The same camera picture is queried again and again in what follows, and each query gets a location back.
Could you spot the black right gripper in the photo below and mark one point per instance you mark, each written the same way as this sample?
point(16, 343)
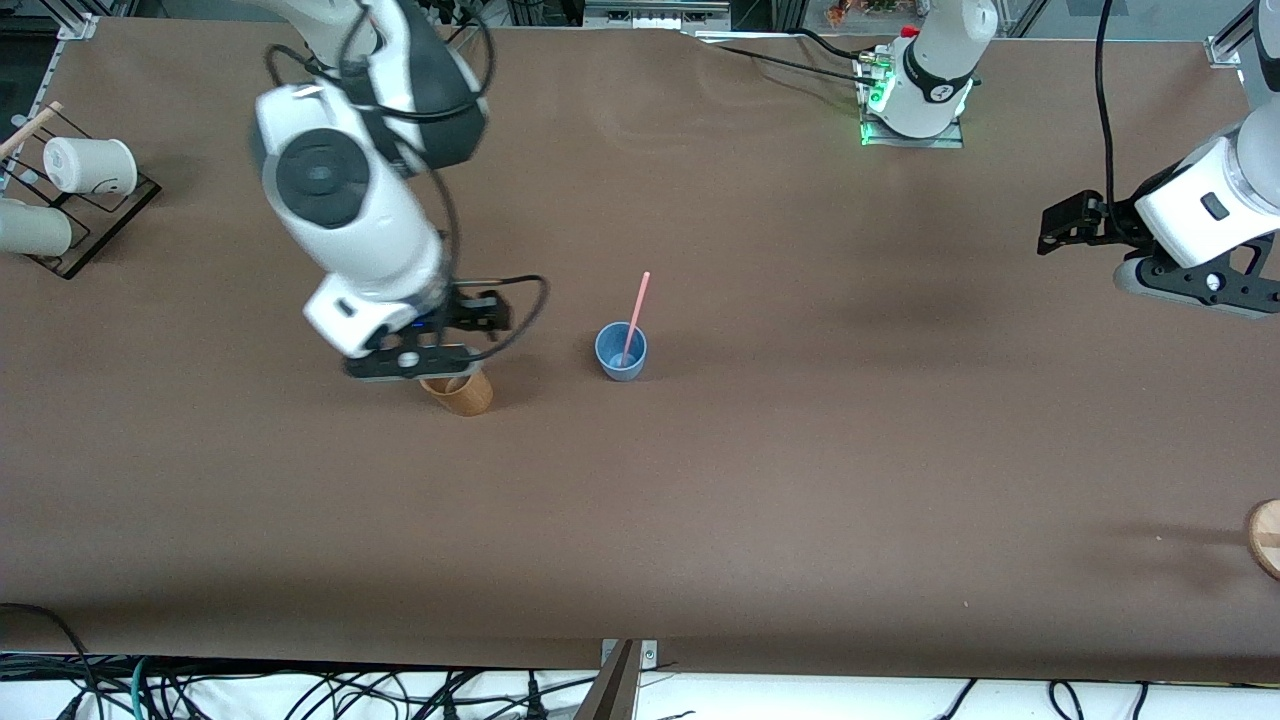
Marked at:
point(470, 314)

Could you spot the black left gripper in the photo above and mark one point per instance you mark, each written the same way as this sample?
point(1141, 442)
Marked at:
point(1122, 217)

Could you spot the blue cup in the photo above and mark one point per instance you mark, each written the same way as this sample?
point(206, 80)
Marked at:
point(620, 368)

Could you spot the pink straw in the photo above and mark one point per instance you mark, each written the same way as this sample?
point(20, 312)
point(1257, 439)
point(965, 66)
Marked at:
point(641, 300)

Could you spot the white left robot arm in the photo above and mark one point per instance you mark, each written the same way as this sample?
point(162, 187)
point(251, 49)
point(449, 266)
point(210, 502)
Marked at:
point(1190, 215)

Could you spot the bamboo wooden cup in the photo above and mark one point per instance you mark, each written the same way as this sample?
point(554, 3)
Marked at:
point(465, 397)

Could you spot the black cup rack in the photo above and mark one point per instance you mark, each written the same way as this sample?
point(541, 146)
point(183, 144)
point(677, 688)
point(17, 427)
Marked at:
point(100, 230)

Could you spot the white cup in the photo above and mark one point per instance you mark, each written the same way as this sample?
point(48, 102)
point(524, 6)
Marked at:
point(35, 228)
point(90, 165)

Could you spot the orange objects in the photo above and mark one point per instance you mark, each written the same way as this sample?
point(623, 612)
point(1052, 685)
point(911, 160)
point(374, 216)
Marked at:
point(850, 12)

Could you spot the grey device box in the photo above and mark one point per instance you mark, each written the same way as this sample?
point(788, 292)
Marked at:
point(655, 15)

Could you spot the round wooden disc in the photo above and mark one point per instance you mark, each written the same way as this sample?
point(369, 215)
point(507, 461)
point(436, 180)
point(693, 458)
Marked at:
point(1266, 540)

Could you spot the wooden stick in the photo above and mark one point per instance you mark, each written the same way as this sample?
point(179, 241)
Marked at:
point(30, 125)

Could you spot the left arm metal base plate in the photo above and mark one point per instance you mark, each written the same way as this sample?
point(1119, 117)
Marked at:
point(880, 141)

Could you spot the aluminium frame profile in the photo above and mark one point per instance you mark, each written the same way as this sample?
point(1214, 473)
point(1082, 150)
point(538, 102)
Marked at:
point(78, 25)
point(1225, 45)

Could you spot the silver metal bracket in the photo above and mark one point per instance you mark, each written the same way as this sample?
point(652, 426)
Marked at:
point(650, 655)

